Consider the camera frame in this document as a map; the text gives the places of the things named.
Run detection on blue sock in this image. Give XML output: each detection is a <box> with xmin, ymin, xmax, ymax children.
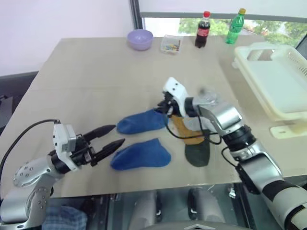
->
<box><xmin>110</xmin><ymin>138</ymin><xmax>172</xmax><ymax>171</ymax></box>
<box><xmin>116</xmin><ymin>108</ymin><xmax>170</xmax><ymax>135</ymax></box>

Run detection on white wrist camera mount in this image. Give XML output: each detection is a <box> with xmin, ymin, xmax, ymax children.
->
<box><xmin>52</xmin><ymin>123</ymin><xmax>82</xmax><ymax>172</ymax></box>
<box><xmin>162</xmin><ymin>77</ymin><xmax>188</xmax><ymax>116</ymax></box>

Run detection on plain grey sock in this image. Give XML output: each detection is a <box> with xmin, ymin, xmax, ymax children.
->
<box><xmin>183</xmin><ymin>115</ymin><xmax>217</xmax><ymax>133</ymax></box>

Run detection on clear box of coloured bits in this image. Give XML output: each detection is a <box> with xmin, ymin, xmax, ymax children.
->
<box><xmin>160</xmin><ymin>34</ymin><xmax>184</xmax><ymax>56</ymax></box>

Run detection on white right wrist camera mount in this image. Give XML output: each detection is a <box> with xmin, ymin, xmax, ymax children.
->
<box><xmin>162</xmin><ymin>77</ymin><xmax>188</xmax><ymax>116</ymax></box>

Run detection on grey crumpled sock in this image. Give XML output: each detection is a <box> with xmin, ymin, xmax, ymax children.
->
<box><xmin>196</xmin><ymin>87</ymin><xmax>222</xmax><ymax>105</ymax></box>

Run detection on grey window frame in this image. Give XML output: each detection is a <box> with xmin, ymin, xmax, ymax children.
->
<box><xmin>129</xmin><ymin>0</ymin><xmax>307</xmax><ymax>38</ymax></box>

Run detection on green bottle with yellow cap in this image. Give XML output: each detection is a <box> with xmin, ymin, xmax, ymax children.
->
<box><xmin>225</xmin><ymin>8</ymin><xmax>247</xmax><ymax>45</ymax></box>

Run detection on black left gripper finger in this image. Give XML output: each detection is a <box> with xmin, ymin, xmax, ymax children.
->
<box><xmin>90</xmin><ymin>138</ymin><xmax>126</xmax><ymax>167</ymax></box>
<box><xmin>83</xmin><ymin>124</ymin><xmax>117</xmax><ymax>142</ymax></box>

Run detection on tan brown sock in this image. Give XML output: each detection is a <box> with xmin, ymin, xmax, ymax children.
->
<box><xmin>172</xmin><ymin>115</ymin><xmax>206</xmax><ymax>146</ymax></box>

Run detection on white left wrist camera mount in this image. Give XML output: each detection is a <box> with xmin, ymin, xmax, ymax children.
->
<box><xmin>52</xmin><ymin>123</ymin><xmax>82</xmax><ymax>172</ymax></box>

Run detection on blue plaid cloth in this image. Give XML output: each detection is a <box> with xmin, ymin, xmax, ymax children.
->
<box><xmin>45</xmin><ymin>205</ymin><xmax>88</xmax><ymax>230</ymax></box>

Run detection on white roller blind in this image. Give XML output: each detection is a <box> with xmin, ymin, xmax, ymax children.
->
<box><xmin>139</xmin><ymin>0</ymin><xmax>307</xmax><ymax>15</ymax></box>

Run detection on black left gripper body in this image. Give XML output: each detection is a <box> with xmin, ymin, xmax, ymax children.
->
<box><xmin>70</xmin><ymin>133</ymin><xmax>98</xmax><ymax>168</ymax></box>

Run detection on cola bottle with red cap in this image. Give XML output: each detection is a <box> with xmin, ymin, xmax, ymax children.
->
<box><xmin>194</xmin><ymin>11</ymin><xmax>212</xmax><ymax>49</ymax></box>

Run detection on dark green sock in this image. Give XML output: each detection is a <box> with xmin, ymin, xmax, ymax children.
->
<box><xmin>184</xmin><ymin>138</ymin><xmax>212</xmax><ymax>168</ymax></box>

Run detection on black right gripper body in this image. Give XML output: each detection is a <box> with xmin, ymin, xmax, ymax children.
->
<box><xmin>160</xmin><ymin>91</ymin><xmax>182</xmax><ymax>118</ymax></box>

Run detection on purple plastic bowl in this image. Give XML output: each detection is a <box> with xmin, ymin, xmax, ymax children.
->
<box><xmin>126</xmin><ymin>29</ymin><xmax>154</xmax><ymax>51</ymax></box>

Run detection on white plastic basket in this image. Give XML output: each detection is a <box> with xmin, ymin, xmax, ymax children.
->
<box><xmin>231</xmin><ymin>43</ymin><xmax>307</xmax><ymax>139</ymax></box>

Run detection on mustard and green sock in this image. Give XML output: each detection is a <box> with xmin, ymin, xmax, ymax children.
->
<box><xmin>165</xmin><ymin>113</ymin><xmax>241</xmax><ymax>169</ymax></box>

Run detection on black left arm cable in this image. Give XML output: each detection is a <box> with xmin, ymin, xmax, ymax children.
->
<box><xmin>0</xmin><ymin>119</ymin><xmax>60</xmax><ymax>173</ymax></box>

